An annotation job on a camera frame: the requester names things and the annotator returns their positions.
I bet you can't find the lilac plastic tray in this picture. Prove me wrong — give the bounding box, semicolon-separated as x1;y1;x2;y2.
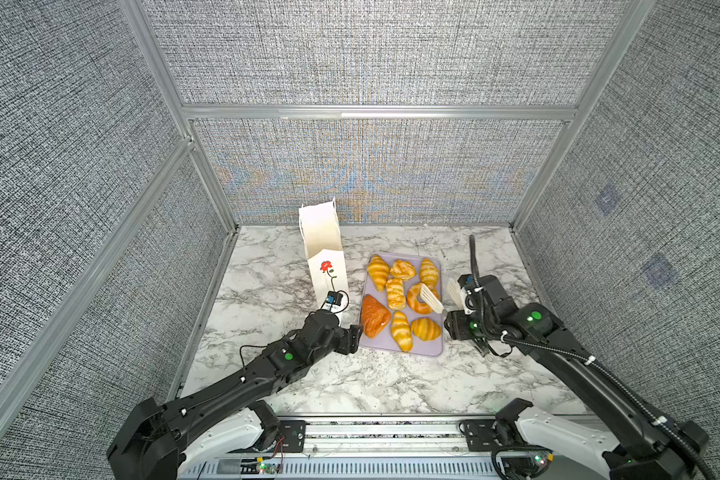
360;253;445;357

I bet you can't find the ring shaped bread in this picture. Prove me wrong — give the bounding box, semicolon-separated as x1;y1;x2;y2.
407;283;440;315

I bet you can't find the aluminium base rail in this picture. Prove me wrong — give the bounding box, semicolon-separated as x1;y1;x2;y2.
178;409;618;479

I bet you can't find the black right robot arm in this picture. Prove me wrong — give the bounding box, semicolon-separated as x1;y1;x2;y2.
445;274;715;479

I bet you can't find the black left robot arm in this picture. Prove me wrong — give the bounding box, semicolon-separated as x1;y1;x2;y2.
106;310;363;479

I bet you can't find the striped long bread roll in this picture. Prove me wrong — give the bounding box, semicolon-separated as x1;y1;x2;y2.
386;277;406;311

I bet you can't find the twisted bun top middle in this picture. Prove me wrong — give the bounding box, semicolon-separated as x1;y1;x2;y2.
389;259;417;281

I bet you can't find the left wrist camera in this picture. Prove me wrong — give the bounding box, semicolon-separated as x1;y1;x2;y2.
322;290;349;314

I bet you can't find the croissant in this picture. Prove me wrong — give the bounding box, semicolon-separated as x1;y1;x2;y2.
390;311;413;352
367;255;390;292
419;258;440;291
410;317;442;342

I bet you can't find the brown triangular pastry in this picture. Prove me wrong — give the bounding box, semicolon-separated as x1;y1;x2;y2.
361;295;392;338

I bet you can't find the white paper bag with rose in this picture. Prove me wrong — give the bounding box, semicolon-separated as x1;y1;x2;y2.
298;198;349;312

